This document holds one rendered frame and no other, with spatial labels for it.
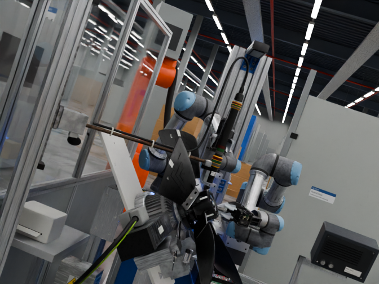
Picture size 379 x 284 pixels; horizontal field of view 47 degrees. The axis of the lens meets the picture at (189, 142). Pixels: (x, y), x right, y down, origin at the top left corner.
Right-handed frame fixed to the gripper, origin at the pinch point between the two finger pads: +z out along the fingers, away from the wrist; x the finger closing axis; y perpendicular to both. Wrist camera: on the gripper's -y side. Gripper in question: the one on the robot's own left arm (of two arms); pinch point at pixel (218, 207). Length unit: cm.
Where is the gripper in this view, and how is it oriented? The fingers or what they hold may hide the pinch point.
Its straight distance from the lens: 196.7
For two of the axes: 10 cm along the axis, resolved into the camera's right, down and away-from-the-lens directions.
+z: -8.3, -2.6, -4.8
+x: -3.8, 9.1, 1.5
